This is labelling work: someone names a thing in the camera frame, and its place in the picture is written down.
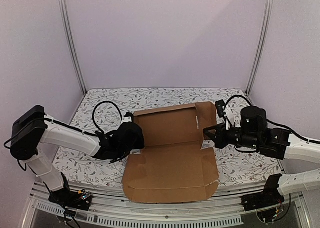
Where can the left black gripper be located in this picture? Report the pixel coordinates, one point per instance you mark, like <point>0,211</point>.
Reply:
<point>140,144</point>

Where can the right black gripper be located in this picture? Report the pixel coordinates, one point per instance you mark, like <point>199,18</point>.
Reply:
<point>220,134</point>

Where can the brown cardboard paper box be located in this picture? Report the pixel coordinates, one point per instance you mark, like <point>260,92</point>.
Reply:
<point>173,166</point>

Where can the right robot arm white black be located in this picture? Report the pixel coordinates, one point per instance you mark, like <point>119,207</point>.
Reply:
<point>280,142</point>

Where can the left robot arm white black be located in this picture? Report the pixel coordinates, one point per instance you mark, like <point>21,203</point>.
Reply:
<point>35,127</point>

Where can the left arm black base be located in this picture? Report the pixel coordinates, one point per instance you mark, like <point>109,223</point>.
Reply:
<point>65,197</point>

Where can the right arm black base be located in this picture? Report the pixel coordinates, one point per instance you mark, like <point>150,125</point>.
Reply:
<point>267,197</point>

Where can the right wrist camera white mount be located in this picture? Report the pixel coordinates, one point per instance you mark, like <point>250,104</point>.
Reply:
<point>226,113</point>

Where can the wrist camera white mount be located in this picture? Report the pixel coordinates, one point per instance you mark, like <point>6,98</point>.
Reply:
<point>128,117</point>
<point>226,113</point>

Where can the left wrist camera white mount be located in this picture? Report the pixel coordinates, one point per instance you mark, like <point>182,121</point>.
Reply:
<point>128,117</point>

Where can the front aluminium rail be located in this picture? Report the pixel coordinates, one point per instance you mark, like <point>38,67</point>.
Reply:
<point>111,208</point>

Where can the left aluminium frame post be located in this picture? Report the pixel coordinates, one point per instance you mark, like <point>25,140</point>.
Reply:
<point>71,45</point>

